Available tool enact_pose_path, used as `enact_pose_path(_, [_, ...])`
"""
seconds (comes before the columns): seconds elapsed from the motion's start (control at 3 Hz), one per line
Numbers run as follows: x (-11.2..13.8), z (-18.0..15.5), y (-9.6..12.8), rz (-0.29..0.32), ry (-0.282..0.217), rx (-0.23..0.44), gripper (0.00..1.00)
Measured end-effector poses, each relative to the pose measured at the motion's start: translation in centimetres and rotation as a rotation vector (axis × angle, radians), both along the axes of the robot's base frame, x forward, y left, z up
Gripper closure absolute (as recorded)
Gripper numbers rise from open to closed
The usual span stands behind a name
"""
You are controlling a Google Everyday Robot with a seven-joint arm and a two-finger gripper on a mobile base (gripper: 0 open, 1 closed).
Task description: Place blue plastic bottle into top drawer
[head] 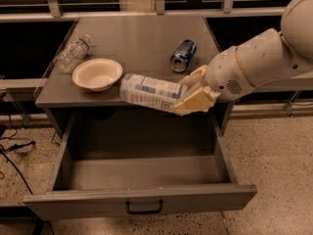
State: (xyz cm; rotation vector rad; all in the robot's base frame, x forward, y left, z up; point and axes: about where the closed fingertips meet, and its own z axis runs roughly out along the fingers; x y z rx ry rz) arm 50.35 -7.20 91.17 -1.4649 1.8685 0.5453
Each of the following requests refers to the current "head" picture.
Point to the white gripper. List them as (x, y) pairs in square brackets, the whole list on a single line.
[(224, 74)]

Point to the blue label plastic bottle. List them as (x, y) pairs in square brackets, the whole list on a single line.
[(150, 92)]

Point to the white paper bowl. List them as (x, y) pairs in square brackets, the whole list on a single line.
[(97, 74)]

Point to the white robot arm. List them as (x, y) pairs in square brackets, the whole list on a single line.
[(276, 54)]

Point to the open grey top drawer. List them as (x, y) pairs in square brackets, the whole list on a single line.
[(103, 163)]

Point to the clear crumpled water bottle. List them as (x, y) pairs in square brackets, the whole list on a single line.
[(72, 54)]

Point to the blue soda can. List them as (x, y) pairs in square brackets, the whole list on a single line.
[(183, 55)]

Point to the grey metal cabinet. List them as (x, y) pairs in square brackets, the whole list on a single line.
[(141, 44)]

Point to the metal window railing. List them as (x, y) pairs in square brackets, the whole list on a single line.
[(98, 7)]

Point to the black drawer handle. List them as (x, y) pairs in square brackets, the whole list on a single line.
[(136, 208)]

